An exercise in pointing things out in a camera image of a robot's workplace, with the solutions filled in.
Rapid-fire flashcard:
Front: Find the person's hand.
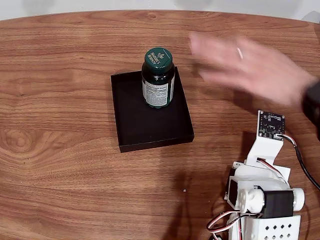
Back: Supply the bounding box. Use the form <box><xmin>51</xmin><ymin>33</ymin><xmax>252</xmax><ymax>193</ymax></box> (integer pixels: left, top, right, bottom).
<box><xmin>189</xmin><ymin>32</ymin><xmax>318</xmax><ymax>109</ymax></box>

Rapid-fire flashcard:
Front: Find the dark green pill bottle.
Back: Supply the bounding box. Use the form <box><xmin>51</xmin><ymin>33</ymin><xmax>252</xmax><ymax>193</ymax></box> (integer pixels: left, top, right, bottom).
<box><xmin>141</xmin><ymin>46</ymin><xmax>176</xmax><ymax>110</ymax></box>

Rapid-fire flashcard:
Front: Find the red white black servo wire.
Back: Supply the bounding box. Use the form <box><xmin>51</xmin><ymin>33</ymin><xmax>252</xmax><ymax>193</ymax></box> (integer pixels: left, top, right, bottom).
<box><xmin>257</xmin><ymin>157</ymin><xmax>287</xmax><ymax>181</ymax></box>
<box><xmin>206</xmin><ymin>211</ymin><xmax>242</xmax><ymax>240</ymax></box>

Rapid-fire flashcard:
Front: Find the black camera circuit board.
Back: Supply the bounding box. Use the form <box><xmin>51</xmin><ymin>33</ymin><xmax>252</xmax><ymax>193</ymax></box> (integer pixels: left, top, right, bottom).
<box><xmin>257</xmin><ymin>109</ymin><xmax>286</xmax><ymax>142</ymax></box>

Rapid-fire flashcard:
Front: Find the shallow black box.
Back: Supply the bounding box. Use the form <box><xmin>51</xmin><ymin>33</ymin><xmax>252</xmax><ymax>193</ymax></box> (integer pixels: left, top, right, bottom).
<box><xmin>110</xmin><ymin>65</ymin><xmax>195</xmax><ymax>154</ymax></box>

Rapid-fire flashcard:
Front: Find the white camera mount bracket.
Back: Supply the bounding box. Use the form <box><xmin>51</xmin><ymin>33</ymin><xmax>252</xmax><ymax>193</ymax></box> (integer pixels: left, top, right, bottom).
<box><xmin>244</xmin><ymin>134</ymin><xmax>286</xmax><ymax>168</ymax></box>

